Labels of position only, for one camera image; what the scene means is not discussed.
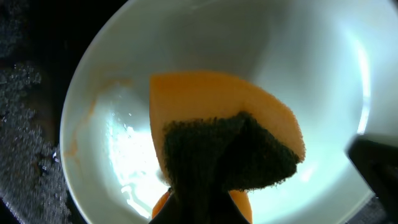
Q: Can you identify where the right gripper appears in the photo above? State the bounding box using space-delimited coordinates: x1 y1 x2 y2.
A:
347 134 397 222

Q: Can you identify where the light blue plate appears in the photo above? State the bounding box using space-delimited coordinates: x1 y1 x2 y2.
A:
60 0 397 223

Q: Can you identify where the orange green sponge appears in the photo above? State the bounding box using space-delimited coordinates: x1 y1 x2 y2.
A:
149 71 305 223

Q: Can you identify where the round black tray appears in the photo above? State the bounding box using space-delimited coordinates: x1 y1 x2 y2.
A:
1 0 124 223

